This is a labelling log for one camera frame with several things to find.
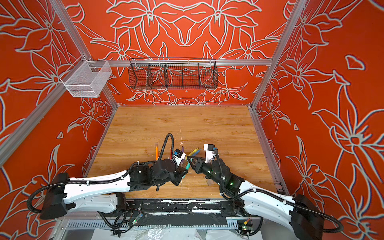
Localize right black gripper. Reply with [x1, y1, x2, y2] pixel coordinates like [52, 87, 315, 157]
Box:
[186, 156, 226, 188]

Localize green pen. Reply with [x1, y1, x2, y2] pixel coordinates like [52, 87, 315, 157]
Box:
[183, 162, 191, 170]

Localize clear pen cap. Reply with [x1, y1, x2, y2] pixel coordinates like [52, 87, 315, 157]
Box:
[206, 179, 216, 186]

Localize orange pen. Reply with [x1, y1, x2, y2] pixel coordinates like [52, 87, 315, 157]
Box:
[155, 143, 160, 161]

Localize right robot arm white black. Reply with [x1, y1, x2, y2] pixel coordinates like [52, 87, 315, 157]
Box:
[187, 153, 344, 240]

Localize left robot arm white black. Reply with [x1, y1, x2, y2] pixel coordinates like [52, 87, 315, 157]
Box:
[27, 133, 188, 220]

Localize yellow pen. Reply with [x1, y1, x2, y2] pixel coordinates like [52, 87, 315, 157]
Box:
[188, 148, 199, 156]

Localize blue pen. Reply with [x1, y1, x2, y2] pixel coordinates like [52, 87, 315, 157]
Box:
[192, 149, 202, 157]

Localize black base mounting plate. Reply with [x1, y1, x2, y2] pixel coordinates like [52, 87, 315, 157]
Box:
[126, 199, 250, 217]

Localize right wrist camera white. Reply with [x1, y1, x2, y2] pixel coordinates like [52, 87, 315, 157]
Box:
[204, 144, 216, 164]

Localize white cable duct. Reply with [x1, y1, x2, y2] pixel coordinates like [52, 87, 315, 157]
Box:
[62, 219, 239, 231]

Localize black wire basket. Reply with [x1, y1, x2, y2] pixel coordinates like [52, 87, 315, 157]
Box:
[128, 58, 219, 90]

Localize white wire basket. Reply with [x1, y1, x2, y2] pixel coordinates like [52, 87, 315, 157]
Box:
[59, 56, 112, 98]

